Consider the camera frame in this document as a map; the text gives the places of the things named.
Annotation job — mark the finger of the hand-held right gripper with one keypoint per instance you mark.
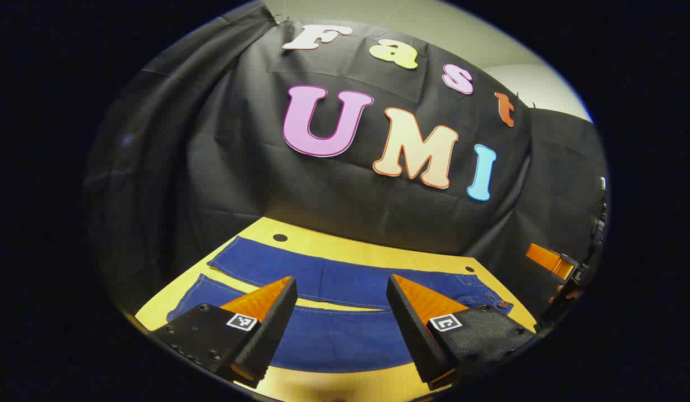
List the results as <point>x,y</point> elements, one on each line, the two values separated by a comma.
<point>549,258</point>

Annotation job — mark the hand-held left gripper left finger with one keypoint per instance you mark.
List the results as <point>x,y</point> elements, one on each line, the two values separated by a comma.
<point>275,318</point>

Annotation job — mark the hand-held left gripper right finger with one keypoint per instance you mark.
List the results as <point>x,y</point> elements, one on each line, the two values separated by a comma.
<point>409,324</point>

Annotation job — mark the blue denim jeans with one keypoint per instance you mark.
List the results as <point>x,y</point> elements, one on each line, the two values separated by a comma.
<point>345,279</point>

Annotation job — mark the black backdrop cloth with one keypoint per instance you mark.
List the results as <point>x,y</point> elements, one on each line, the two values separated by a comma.
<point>239,167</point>

